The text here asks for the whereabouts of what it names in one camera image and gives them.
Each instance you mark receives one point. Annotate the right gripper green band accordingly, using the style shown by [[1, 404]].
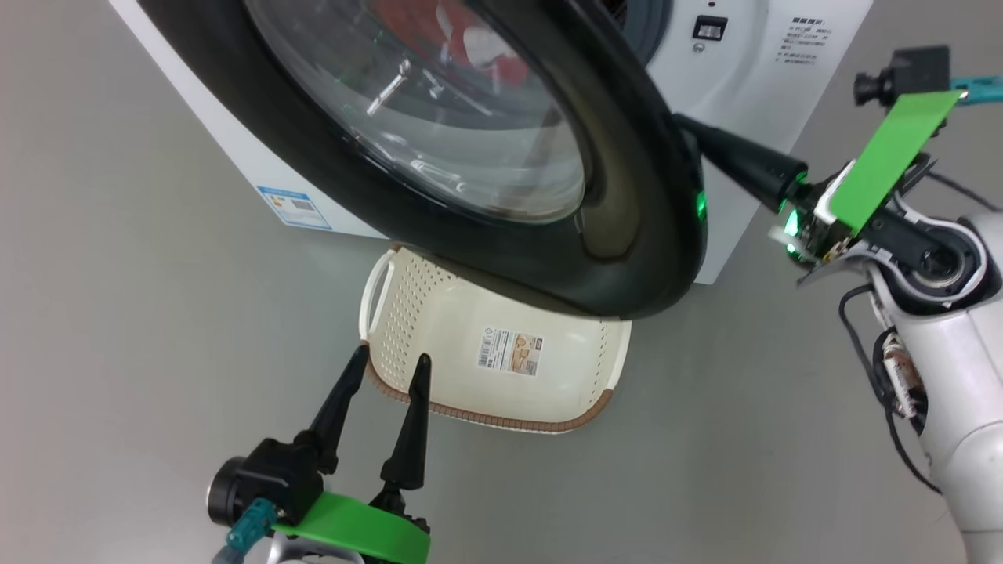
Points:
[[885, 164]]

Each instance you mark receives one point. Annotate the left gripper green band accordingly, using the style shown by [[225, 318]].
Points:
[[368, 529]]

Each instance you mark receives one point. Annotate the black round glass washer door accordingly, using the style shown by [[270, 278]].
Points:
[[627, 235]]

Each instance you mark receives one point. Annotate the red and white garment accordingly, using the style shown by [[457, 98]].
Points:
[[415, 23]]

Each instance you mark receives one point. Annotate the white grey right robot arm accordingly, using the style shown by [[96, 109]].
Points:
[[956, 352]]

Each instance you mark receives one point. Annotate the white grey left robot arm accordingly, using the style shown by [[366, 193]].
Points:
[[290, 552]]

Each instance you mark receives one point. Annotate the white front-load washing machine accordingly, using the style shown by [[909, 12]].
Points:
[[736, 117]]

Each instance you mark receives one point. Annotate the cream laundry basket brown rim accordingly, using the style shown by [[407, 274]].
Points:
[[439, 345]]

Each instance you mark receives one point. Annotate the black door latch socket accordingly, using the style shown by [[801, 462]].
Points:
[[709, 28]]

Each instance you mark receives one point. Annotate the white basket product label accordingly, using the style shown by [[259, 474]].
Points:
[[509, 350]]

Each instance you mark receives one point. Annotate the grey rubber door gasket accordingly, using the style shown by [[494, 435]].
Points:
[[654, 23]]

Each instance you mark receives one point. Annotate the blue energy label sticker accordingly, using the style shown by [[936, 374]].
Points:
[[294, 207]]

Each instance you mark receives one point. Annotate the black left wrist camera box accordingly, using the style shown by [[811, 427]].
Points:
[[266, 478]]

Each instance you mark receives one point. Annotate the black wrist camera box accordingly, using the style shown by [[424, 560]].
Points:
[[266, 478], [913, 70]]

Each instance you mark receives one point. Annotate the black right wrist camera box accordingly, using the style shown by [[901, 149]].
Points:
[[913, 70]]

